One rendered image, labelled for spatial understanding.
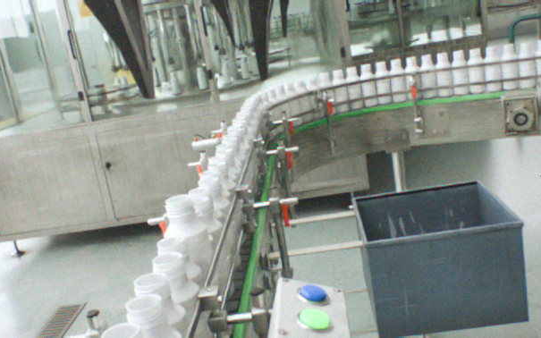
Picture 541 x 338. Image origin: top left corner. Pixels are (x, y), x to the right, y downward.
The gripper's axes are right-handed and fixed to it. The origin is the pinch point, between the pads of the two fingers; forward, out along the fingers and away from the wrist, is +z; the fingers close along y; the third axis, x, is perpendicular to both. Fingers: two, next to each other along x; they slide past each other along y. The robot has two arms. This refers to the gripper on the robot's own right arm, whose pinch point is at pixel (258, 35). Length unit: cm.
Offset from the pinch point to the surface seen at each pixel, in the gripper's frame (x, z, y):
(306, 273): -246, 139, 8
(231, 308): -9.0, 40.2, 11.3
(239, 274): -21.7, 40.1, 11.1
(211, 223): -12.5, 27.3, 12.5
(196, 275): 5.0, 28.4, 12.5
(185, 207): -0.7, 20.7, 13.4
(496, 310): -40, 63, -37
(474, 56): -164, 25, -71
